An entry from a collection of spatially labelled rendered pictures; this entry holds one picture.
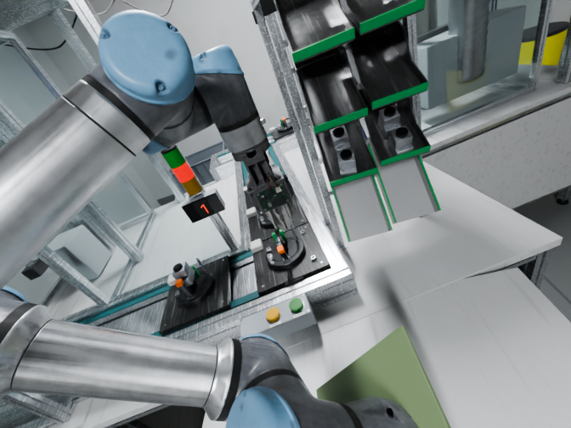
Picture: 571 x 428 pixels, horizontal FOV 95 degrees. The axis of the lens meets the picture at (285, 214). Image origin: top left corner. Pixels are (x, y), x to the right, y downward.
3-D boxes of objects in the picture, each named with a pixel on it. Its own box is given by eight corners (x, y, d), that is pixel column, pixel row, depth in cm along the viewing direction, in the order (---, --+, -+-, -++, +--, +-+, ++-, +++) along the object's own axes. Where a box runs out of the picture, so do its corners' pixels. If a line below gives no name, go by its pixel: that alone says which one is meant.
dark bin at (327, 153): (377, 173, 71) (377, 155, 65) (330, 188, 73) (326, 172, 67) (347, 107, 85) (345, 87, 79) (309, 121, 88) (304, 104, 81)
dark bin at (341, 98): (368, 115, 62) (367, 89, 56) (315, 134, 64) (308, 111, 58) (336, 53, 77) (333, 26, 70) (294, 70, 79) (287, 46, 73)
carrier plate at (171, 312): (231, 307, 83) (228, 304, 82) (161, 335, 84) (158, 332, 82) (229, 258, 103) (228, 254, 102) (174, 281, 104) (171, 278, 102)
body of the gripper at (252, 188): (258, 218, 50) (230, 163, 43) (254, 198, 57) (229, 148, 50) (296, 203, 50) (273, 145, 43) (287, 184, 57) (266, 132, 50)
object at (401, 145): (412, 154, 71) (415, 137, 65) (396, 160, 72) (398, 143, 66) (400, 133, 75) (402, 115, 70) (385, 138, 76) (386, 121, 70)
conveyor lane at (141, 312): (336, 284, 87) (330, 264, 82) (108, 377, 89) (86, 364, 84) (313, 234, 111) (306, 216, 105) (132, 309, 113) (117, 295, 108)
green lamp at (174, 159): (184, 164, 78) (175, 149, 75) (169, 171, 78) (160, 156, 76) (187, 159, 82) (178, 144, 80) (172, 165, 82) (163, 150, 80)
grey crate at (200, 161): (234, 172, 265) (223, 152, 252) (178, 196, 267) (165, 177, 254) (234, 158, 301) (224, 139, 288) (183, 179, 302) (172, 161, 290)
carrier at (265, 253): (330, 268, 82) (320, 239, 75) (260, 297, 82) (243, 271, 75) (310, 225, 102) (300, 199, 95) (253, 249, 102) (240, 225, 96)
